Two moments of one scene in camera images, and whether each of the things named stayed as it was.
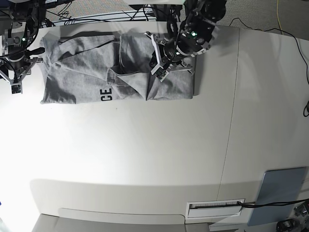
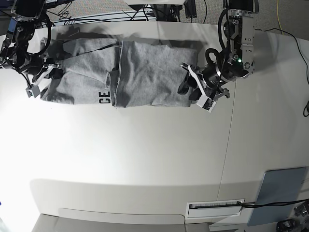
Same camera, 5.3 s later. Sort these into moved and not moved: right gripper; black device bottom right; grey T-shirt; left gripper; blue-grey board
Moved: grey T-shirt; right gripper; left gripper
Not moved: blue-grey board; black device bottom right
